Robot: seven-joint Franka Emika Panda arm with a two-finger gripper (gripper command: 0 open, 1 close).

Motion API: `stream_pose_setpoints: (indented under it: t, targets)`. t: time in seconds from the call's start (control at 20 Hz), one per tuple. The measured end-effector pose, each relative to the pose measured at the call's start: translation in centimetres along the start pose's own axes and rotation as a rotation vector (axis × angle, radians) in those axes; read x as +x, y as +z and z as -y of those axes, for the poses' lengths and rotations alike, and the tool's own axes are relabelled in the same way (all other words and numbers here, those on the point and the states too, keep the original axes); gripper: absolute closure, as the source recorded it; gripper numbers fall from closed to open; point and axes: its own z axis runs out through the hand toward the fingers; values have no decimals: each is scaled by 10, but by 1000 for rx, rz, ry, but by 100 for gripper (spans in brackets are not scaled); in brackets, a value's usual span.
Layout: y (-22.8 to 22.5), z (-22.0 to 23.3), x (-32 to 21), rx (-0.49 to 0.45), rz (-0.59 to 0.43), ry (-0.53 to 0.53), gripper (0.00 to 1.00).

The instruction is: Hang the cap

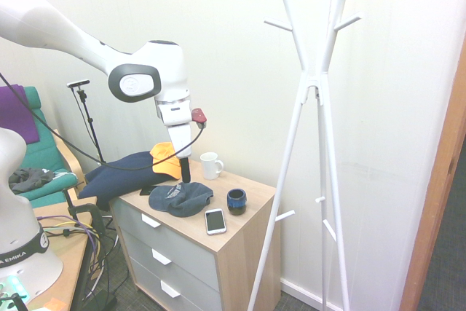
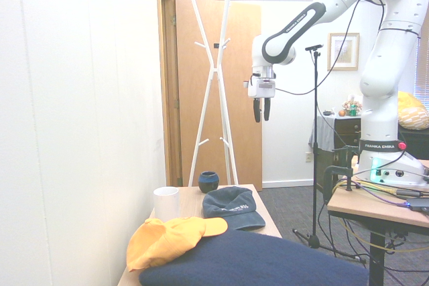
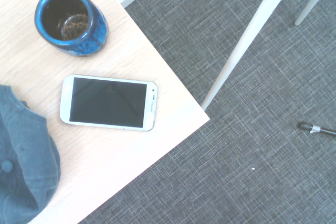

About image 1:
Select black camera stand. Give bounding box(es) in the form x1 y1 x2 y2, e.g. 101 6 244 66
74 87 108 166

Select grey crumpled garment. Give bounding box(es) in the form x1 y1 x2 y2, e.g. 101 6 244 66
8 167 56 194

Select green cushioned wooden armchair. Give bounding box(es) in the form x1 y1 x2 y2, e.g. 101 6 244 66
0 86 87 210

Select blue denim cap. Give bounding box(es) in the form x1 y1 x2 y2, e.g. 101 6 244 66
148 181 214 219

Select navy blue folded garment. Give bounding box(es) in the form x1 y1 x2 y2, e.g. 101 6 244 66
77 150 176 212

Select white drawer handle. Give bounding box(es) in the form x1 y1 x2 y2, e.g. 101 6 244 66
141 213 162 229
159 279 182 299
150 248 173 266

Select orange cap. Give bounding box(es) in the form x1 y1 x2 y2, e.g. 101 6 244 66
149 142 182 181

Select black camera cable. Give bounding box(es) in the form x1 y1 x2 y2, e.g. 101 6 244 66
0 70 206 172

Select white ceramic mug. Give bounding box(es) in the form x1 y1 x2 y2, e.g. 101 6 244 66
200 151 225 181

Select red wrist camera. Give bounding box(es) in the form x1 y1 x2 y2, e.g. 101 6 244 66
191 107 209 125

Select orange sticky note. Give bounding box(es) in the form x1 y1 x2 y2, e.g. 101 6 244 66
44 297 67 311

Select purple cable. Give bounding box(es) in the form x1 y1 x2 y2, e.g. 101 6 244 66
39 215 103 274

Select white baseboard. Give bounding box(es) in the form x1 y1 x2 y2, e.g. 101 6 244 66
280 276 351 311

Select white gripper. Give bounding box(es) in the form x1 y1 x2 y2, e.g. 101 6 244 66
157 98 194 184

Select blue and black cup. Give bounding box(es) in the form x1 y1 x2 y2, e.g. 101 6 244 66
226 189 248 216

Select wooden door frame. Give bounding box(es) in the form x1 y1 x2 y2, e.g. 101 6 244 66
398 44 466 311

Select white smartphone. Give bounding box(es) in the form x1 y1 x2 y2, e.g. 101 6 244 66
204 208 228 236

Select black table clamp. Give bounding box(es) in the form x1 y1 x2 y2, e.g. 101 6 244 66
62 187 107 251

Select yellow cable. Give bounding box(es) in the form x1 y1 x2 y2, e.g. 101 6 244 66
37 219 102 265

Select wooden drawer cabinet grey fronts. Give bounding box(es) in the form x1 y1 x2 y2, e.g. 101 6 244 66
108 160 283 311

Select white coat rack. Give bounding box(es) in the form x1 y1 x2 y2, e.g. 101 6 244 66
246 0 363 311

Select purple cloth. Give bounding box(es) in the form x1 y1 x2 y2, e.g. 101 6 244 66
0 86 41 145

